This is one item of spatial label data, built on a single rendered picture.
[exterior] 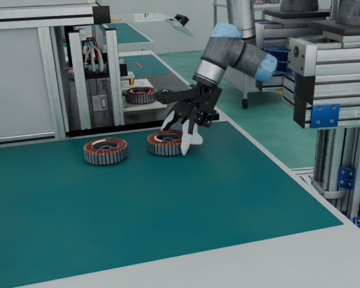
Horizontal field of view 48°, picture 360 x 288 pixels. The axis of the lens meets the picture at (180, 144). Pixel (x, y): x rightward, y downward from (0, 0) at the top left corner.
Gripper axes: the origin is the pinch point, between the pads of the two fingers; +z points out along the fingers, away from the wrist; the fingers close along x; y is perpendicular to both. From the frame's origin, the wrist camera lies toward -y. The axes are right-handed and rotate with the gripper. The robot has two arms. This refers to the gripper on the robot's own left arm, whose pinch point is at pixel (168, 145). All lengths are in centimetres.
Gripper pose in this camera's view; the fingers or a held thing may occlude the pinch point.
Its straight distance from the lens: 109.9
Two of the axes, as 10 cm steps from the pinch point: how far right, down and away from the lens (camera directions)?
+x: -4.6, -3.3, 8.3
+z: -4.1, 9.0, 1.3
